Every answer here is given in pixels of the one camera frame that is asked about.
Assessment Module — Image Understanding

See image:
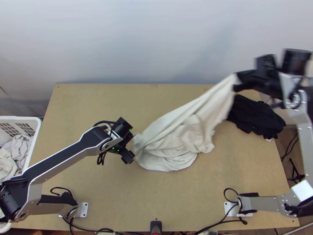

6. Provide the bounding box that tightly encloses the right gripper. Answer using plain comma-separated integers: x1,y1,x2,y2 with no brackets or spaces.
232,69,285,99

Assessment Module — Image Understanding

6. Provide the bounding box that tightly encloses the white t-shirt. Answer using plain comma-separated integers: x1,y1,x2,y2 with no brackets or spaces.
132,73,241,173

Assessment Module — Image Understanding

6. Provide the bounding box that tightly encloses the pile of folded clothes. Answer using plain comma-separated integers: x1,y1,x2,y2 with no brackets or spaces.
225,94,287,142

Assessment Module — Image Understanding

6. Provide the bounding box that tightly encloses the white laundry basket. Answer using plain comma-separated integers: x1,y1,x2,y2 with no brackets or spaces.
0,117,43,181

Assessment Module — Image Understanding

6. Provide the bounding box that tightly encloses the heap of clothes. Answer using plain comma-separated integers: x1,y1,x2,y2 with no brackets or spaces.
0,134,34,183

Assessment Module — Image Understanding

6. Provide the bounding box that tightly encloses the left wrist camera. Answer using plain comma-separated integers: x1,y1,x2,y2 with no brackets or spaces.
121,150,136,165

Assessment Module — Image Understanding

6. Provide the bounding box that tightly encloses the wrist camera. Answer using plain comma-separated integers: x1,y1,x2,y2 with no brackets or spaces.
255,54,278,72
121,150,136,165

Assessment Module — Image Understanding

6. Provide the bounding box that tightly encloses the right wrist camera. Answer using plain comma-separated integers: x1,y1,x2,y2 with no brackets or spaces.
255,54,278,72

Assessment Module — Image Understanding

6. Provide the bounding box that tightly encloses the black cable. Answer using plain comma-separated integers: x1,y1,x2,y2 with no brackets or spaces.
280,136,300,163
223,188,242,204
92,119,119,129
96,146,110,167
50,187,74,199

